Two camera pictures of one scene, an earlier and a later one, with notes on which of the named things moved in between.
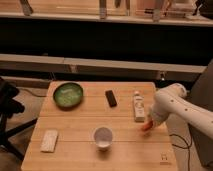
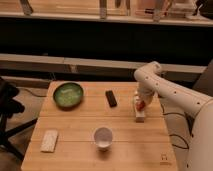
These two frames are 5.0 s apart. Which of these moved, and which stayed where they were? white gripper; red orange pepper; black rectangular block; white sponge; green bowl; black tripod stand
Moved: white gripper; red orange pepper
Stayed: black rectangular block; white sponge; green bowl; black tripod stand
